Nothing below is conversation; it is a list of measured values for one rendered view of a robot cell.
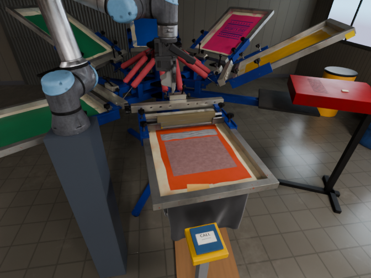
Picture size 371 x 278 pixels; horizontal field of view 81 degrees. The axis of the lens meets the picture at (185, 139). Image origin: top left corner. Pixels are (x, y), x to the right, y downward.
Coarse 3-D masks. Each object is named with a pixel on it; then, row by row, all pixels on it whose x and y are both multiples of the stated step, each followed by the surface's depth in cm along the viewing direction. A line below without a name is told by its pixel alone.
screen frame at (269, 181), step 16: (176, 112) 156; (192, 112) 156; (144, 144) 123; (240, 144) 127; (256, 160) 114; (272, 176) 104; (192, 192) 94; (208, 192) 95; (224, 192) 95; (240, 192) 98; (160, 208) 91
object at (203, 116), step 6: (174, 114) 138; (180, 114) 138; (186, 114) 138; (192, 114) 139; (198, 114) 140; (204, 114) 141; (210, 114) 142; (162, 120) 136; (168, 120) 137; (174, 120) 138; (180, 120) 139; (186, 120) 140; (192, 120) 141; (198, 120) 143; (204, 120) 144; (210, 120) 145
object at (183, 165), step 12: (156, 132) 139; (168, 132) 140; (168, 144) 129; (180, 144) 129; (192, 144) 130; (168, 156) 120; (180, 156) 120; (192, 156) 120; (168, 168) 112; (180, 168) 112; (192, 168) 112; (204, 168) 112; (168, 180) 105; (180, 180) 105; (192, 180) 105; (204, 180) 105
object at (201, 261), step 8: (208, 224) 86; (216, 224) 86; (184, 232) 85; (192, 240) 80; (192, 248) 78; (224, 248) 78; (192, 256) 75; (200, 256) 75; (208, 256) 75; (216, 256) 76; (224, 256) 77; (200, 264) 86; (208, 264) 87; (200, 272) 90
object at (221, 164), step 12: (204, 144) 130; (216, 144) 130; (228, 144) 131; (204, 156) 121; (216, 156) 121; (228, 156) 121; (216, 168) 113; (228, 168) 113; (240, 168) 113; (216, 180) 105; (228, 180) 106
